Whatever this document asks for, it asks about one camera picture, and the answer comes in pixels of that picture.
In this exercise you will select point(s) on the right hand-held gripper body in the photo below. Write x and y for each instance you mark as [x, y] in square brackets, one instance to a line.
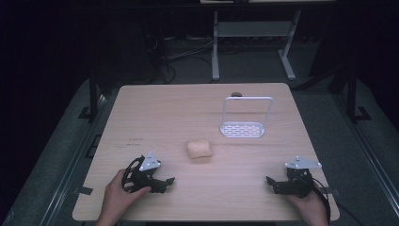
[296, 180]

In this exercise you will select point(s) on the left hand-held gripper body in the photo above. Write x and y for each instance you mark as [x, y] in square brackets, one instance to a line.
[147, 175]

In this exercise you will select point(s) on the beige sponge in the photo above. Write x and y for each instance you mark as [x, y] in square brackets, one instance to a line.
[199, 148]

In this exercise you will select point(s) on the white metal sponge rack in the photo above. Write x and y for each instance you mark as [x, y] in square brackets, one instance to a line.
[244, 125]

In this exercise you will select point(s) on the person's right hand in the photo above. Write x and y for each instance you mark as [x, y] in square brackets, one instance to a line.
[310, 207]

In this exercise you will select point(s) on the person's left hand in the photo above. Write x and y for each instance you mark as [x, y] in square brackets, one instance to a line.
[120, 196]

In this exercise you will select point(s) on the dark round knob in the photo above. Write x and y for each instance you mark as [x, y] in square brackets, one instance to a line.
[236, 94]

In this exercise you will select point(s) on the black metal stand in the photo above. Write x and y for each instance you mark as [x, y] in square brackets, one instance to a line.
[93, 94]
[353, 94]

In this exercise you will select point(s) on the grey metal desk frame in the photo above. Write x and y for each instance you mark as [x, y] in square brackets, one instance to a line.
[251, 40]

